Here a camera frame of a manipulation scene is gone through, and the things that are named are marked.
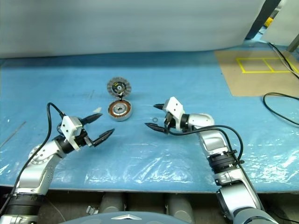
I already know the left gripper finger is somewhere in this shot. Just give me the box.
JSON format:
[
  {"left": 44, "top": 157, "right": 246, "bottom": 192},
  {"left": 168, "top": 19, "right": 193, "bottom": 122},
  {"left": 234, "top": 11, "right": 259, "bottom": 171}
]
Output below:
[
  {"left": 92, "top": 128, "right": 115, "bottom": 147},
  {"left": 81, "top": 113, "right": 103, "bottom": 126}
]

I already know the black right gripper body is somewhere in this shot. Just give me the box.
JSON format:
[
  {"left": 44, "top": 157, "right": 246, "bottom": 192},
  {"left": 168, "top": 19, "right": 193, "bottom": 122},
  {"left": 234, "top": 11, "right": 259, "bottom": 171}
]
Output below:
[{"left": 164, "top": 111, "right": 177, "bottom": 134}]

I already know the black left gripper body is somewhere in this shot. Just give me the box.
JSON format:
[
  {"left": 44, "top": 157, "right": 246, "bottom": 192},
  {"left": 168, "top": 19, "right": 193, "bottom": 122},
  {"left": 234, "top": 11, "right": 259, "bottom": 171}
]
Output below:
[{"left": 74, "top": 125, "right": 95, "bottom": 149}]

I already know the motor stator with copper windings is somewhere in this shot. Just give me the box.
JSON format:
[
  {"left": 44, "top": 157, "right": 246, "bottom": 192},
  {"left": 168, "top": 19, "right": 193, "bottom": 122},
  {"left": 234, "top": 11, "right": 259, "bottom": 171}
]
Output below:
[{"left": 107, "top": 98, "right": 133, "bottom": 122}]

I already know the finned silver motor cover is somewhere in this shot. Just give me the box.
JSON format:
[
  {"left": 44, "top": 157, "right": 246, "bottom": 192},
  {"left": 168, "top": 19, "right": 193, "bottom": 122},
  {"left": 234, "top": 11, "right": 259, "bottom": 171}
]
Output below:
[{"left": 107, "top": 77, "right": 133, "bottom": 98}]

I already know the blue table cover sheet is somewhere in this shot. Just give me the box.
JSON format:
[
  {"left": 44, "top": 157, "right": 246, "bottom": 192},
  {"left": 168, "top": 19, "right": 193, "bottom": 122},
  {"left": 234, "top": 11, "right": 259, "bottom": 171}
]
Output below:
[{"left": 0, "top": 38, "right": 299, "bottom": 193}]

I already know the grey rounded cylinder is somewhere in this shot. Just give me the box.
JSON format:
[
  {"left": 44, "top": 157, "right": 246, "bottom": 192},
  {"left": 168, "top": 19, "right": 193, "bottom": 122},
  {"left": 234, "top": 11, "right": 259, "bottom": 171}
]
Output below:
[
  {"left": 165, "top": 193, "right": 194, "bottom": 217},
  {"left": 100, "top": 193, "right": 128, "bottom": 214}
]

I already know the grey robot torso with chevron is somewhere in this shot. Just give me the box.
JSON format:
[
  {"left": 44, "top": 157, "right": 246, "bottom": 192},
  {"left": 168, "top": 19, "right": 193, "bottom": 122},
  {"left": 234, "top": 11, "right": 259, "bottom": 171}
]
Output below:
[{"left": 58, "top": 211, "right": 178, "bottom": 224}]

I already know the brown cardboard sheet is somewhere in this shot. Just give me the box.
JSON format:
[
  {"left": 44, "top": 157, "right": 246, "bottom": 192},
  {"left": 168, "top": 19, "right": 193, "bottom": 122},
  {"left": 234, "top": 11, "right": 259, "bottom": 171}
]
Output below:
[{"left": 214, "top": 50, "right": 299, "bottom": 97}]

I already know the white backdrop sheet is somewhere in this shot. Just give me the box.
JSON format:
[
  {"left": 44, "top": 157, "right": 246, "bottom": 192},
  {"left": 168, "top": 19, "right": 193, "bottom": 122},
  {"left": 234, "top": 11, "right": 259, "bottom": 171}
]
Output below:
[{"left": 0, "top": 0, "right": 267, "bottom": 59}]

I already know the grey metal leg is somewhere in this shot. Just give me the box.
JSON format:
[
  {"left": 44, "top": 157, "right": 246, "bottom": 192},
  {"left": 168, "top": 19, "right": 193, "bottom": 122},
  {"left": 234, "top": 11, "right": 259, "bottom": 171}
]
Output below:
[{"left": 286, "top": 32, "right": 299, "bottom": 52}]

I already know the white panel board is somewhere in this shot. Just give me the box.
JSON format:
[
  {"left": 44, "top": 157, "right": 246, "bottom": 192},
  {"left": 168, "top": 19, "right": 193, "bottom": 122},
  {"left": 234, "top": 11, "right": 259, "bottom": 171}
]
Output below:
[{"left": 260, "top": 0, "right": 299, "bottom": 46}]

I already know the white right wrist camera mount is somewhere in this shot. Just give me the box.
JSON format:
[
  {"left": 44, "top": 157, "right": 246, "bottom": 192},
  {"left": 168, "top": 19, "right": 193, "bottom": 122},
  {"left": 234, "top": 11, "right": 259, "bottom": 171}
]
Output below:
[{"left": 163, "top": 96, "right": 185, "bottom": 130}]

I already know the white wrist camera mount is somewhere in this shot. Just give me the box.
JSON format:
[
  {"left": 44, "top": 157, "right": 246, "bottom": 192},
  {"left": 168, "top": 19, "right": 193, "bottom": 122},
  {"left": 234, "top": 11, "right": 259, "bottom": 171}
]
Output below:
[
  {"left": 163, "top": 96, "right": 185, "bottom": 130},
  {"left": 61, "top": 116, "right": 84, "bottom": 150}
]

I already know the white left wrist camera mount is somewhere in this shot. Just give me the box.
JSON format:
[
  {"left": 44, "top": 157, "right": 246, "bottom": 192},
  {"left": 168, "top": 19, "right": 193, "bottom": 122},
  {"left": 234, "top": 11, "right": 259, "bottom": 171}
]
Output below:
[{"left": 61, "top": 116, "right": 84, "bottom": 150}]

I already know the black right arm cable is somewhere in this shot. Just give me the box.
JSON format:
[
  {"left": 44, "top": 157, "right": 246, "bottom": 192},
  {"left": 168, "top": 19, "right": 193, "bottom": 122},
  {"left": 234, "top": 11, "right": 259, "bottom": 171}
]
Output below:
[{"left": 166, "top": 125, "right": 245, "bottom": 165}]

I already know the thick black looped cable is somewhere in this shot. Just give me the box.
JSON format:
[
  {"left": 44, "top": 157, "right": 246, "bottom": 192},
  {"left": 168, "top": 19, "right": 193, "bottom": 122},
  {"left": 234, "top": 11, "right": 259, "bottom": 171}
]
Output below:
[{"left": 263, "top": 92, "right": 299, "bottom": 128}]

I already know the thin black cable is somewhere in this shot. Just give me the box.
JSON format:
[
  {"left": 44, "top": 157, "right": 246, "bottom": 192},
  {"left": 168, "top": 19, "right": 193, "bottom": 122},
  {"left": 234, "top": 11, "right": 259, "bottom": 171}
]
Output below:
[{"left": 268, "top": 42, "right": 299, "bottom": 79}]

